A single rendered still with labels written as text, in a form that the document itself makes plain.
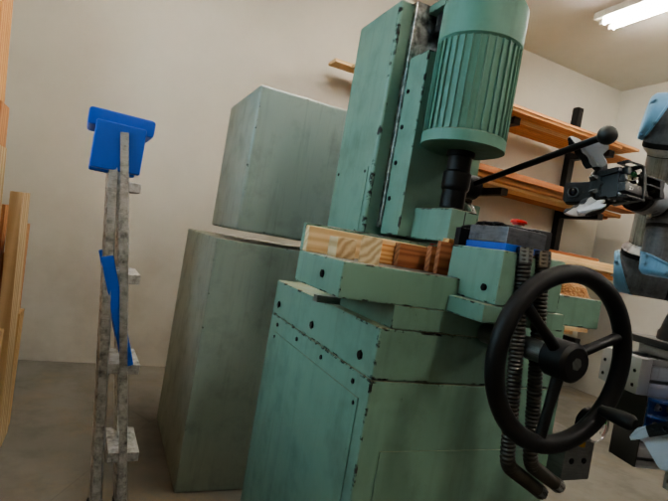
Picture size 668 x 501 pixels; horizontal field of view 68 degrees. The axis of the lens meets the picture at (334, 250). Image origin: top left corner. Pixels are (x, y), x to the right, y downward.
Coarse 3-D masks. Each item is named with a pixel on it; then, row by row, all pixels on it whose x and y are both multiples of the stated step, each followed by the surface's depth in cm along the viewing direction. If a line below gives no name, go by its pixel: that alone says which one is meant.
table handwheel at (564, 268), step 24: (576, 264) 74; (528, 288) 70; (600, 288) 76; (504, 312) 70; (528, 312) 71; (624, 312) 78; (480, 336) 90; (504, 336) 69; (528, 336) 82; (552, 336) 73; (624, 336) 79; (504, 360) 69; (552, 360) 73; (576, 360) 73; (624, 360) 79; (504, 384) 69; (552, 384) 75; (624, 384) 79; (504, 408) 70; (552, 408) 74; (504, 432) 72; (528, 432) 72; (576, 432) 77
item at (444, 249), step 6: (438, 246) 95; (444, 246) 95; (450, 246) 95; (438, 252) 94; (444, 252) 95; (450, 252) 95; (438, 258) 94; (444, 258) 95; (438, 264) 94; (444, 264) 95; (438, 270) 95; (444, 270) 95
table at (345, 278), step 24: (312, 264) 90; (336, 264) 81; (360, 264) 80; (384, 264) 93; (336, 288) 80; (360, 288) 80; (384, 288) 82; (408, 288) 84; (432, 288) 86; (456, 288) 88; (456, 312) 84; (480, 312) 79; (576, 312) 100
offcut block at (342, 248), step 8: (336, 240) 89; (344, 240) 89; (352, 240) 90; (328, 248) 91; (336, 248) 88; (344, 248) 89; (352, 248) 90; (336, 256) 88; (344, 256) 89; (352, 256) 90
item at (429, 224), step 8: (416, 208) 112; (424, 208) 109; (432, 208) 106; (440, 208) 104; (448, 208) 101; (416, 216) 112; (424, 216) 108; (432, 216) 106; (440, 216) 103; (448, 216) 101; (456, 216) 101; (464, 216) 101; (472, 216) 102; (416, 224) 111; (424, 224) 108; (432, 224) 105; (440, 224) 103; (448, 224) 100; (456, 224) 101; (464, 224) 102; (472, 224) 102; (416, 232) 111; (424, 232) 107; (432, 232) 105; (440, 232) 102; (448, 232) 100; (424, 240) 110; (432, 240) 105; (440, 240) 102
